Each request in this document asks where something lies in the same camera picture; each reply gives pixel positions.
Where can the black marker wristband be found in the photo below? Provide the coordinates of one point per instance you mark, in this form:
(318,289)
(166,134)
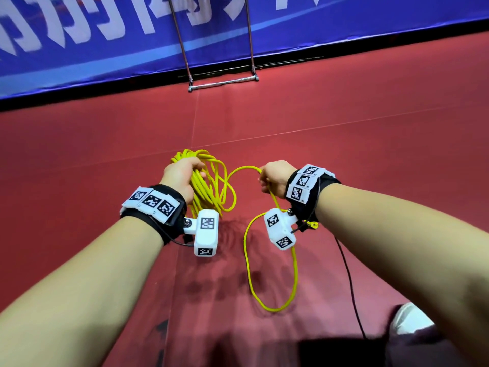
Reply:
(309,189)
(155,210)

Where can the person's left hand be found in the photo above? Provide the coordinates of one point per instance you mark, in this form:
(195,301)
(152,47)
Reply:
(182,176)

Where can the person's left forearm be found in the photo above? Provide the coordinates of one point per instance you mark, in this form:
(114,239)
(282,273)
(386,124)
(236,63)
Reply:
(76,286)

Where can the person's dark trousers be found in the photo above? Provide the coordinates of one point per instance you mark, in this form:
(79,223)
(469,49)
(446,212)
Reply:
(428,349)

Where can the person's right forearm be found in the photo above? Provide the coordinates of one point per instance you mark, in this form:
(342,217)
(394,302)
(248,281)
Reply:
(412,248)

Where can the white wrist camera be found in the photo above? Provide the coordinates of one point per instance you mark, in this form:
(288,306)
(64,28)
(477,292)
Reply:
(206,231)
(280,229)

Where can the person's right hand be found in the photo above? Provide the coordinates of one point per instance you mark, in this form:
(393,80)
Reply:
(276,176)

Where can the blue banner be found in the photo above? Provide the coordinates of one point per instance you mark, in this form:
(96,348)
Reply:
(114,42)

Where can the metal rack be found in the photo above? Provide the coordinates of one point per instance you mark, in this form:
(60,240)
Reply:
(221,81)

